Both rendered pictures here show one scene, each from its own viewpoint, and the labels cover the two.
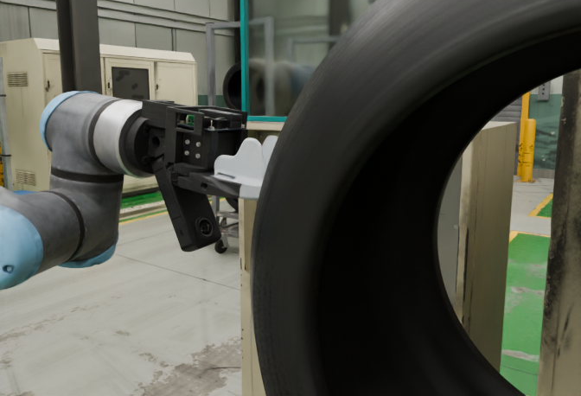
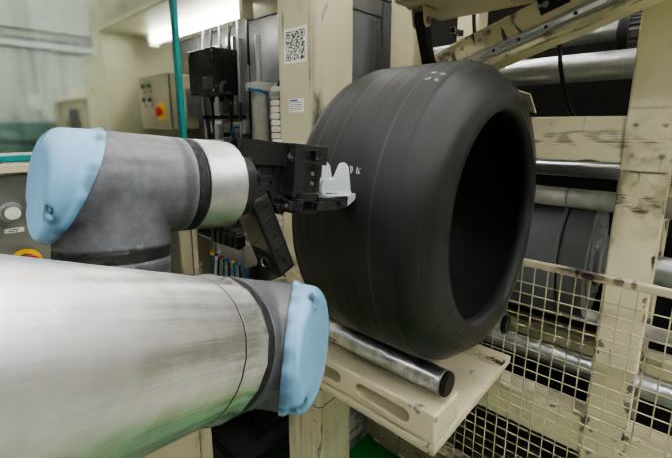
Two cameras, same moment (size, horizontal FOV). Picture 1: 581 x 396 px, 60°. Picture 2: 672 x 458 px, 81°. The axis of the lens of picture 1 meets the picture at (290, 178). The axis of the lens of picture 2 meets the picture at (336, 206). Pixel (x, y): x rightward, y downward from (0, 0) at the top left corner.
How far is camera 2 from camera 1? 0.70 m
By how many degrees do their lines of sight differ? 81
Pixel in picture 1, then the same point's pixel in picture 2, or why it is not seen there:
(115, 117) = (232, 159)
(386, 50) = (470, 114)
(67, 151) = (152, 219)
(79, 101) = (139, 143)
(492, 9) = (488, 103)
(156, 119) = (261, 157)
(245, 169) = (341, 185)
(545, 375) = not seen: hidden behind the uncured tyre
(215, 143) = (317, 171)
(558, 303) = not seen: hidden behind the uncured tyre
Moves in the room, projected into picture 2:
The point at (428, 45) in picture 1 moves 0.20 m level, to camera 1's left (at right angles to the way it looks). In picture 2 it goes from (479, 113) to (520, 107)
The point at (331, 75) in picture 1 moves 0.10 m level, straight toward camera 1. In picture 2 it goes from (452, 123) to (527, 122)
